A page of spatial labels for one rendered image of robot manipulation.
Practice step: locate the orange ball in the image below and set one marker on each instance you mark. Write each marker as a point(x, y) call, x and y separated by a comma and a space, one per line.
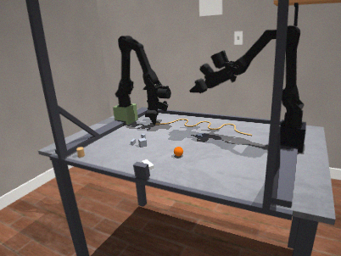
point(178, 151)

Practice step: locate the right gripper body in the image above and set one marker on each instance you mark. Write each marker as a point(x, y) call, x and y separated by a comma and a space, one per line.
point(211, 81)

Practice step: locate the tan cylinder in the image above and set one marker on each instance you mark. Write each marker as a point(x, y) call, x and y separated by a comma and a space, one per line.
point(80, 152)

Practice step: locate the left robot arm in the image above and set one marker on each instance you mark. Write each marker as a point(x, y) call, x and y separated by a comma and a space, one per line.
point(150, 78)

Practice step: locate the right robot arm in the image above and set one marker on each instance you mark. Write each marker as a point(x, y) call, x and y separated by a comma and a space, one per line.
point(290, 94)

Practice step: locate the white rectangular bar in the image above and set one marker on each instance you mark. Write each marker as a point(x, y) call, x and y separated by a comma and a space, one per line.
point(150, 165)

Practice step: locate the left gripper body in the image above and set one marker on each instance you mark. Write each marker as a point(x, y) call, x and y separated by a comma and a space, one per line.
point(151, 105)

